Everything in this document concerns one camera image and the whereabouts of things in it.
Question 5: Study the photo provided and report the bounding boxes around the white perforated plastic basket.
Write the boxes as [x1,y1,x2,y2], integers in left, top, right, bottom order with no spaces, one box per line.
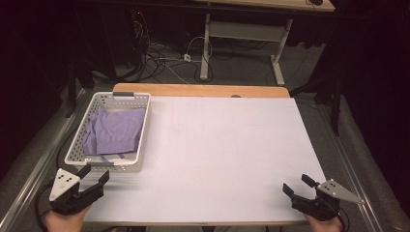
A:
[64,91,152,173]

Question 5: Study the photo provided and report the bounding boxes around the person's right hand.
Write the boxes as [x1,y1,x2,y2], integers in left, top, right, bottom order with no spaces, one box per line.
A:
[304,213,345,232]

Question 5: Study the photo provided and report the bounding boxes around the bundle of black cables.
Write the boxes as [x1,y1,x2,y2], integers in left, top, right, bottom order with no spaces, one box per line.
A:
[112,9,216,84]

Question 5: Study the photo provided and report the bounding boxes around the person's left hand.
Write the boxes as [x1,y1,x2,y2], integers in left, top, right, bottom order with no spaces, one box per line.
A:
[44,206,93,232]

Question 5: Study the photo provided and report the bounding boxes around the white table cover sheet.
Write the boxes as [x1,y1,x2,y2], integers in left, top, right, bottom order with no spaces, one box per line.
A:
[81,96,327,224]

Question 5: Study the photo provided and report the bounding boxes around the purple shorts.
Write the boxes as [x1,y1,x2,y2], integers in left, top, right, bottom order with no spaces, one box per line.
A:
[82,106,147,162]

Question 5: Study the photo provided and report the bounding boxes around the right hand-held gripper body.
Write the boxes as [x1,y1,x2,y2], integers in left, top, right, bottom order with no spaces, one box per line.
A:
[290,179,366,222]

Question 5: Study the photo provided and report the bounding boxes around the metal floor rail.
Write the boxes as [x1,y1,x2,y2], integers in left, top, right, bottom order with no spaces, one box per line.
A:
[317,102,385,232]
[0,88,85,232]

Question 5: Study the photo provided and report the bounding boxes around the black stand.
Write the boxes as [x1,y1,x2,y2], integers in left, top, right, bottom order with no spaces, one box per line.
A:
[289,72,343,137]
[64,59,96,119]

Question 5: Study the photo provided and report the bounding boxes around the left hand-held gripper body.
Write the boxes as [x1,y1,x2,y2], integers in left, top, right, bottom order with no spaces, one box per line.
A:
[48,167,105,217]

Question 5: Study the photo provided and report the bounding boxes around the wooden desk top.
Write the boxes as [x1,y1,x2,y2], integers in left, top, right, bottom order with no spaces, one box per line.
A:
[192,0,337,14]

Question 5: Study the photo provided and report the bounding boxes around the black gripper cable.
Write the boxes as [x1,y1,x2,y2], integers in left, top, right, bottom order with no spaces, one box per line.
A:
[33,127,80,231]

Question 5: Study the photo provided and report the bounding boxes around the white cable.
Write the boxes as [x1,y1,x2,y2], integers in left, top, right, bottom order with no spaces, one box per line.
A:
[186,35,214,62]

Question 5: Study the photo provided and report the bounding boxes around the white metal desk frame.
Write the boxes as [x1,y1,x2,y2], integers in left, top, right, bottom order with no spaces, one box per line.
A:
[199,13,294,87]

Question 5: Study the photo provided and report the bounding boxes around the wooden table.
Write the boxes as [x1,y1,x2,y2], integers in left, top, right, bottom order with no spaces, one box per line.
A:
[112,82,291,99]

